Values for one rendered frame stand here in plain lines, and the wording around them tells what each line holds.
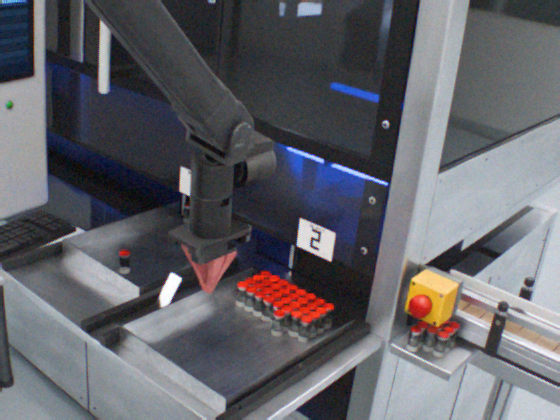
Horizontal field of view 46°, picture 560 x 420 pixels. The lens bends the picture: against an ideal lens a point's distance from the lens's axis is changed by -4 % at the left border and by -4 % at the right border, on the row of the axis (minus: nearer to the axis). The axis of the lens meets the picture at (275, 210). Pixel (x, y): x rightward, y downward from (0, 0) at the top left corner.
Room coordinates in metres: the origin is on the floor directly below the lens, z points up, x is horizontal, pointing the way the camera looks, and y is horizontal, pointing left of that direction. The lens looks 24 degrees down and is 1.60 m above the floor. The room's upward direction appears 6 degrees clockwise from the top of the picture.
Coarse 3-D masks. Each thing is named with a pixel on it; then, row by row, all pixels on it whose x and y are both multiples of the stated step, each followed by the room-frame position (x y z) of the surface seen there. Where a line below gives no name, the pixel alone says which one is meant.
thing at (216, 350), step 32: (224, 288) 1.19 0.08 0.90; (160, 320) 1.05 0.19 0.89; (192, 320) 1.08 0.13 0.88; (224, 320) 1.09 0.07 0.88; (256, 320) 1.11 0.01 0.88; (352, 320) 1.09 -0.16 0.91; (160, 352) 0.92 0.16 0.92; (192, 352) 0.98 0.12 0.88; (224, 352) 0.99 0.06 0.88; (256, 352) 1.00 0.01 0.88; (288, 352) 1.01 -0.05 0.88; (192, 384) 0.87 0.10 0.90; (224, 384) 0.90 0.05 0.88; (256, 384) 0.88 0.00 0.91
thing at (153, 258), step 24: (144, 216) 1.46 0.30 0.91; (168, 216) 1.52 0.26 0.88; (72, 240) 1.30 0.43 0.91; (96, 240) 1.35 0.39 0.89; (120, 240) 1.37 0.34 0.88; (144, 240) 1.38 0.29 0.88; (96, 264) 1.20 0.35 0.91; (144, 264) 1.27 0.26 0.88; (168, 264) 1.28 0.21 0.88; (120, 288) 1.16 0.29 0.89; (144, 288) 1.13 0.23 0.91
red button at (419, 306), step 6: (420, 294) 1.04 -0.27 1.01; (414, 300) 1.02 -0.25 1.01; (420, 300) 1.02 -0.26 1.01; (426, 300) 1.02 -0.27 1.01; (408, 306) 1.03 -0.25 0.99; (414, 306) 1.02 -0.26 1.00; (420, 306) 1.01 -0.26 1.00; (426, 306) 1.01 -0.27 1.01; (414, 312) 1.02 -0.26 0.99; (420, 312) 1.01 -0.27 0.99; (426, 312) 1.01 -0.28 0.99; (420, 318) 1.02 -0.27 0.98
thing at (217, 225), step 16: (192, 208) 0.84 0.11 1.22; (208, 208) 0.83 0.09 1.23; (224, 208) 0.84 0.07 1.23; (192, 224) 0.84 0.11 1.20; (208, 224) 0.83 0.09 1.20; (224, 224) 0.84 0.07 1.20; (240, 224) 0.88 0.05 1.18; (176, 240) 0.82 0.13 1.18; (192, 240) 0.82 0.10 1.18; (208, 240) 0.82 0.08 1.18; (224, 240) 0.83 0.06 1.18
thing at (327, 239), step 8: (304, 224) 1.21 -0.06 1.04; (312, 224) 1.20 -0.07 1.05; (304, 232) 1.21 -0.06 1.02; (312, 232) 1.20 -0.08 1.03; (328, 232) 1.18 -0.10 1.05; (304, 240) 1.21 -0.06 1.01; (320, 240) 1.19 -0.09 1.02; (328, 240) 1.18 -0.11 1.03; (304, 248) 1.21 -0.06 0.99; (312, 248) 1.20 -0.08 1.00; (320, 248) 1.19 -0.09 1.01; (328, 248) 1.18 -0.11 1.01; (320, 256) 1.19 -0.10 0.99; (328, 256) 1.17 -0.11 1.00
